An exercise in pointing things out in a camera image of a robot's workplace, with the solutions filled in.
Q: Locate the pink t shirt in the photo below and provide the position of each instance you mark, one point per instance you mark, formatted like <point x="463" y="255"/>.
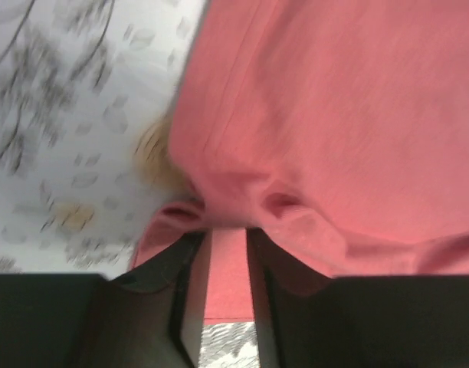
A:
<point x="341" y="128"/>

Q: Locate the floral patterned table mat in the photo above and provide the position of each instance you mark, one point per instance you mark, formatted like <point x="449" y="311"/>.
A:
<point x="79" y="82"/>

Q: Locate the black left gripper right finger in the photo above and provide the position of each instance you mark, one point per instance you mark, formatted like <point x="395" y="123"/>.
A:
<point x="298" y="323"/>

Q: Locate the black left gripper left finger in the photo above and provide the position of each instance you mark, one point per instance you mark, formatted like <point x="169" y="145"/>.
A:
<point x="153" y="315"/>

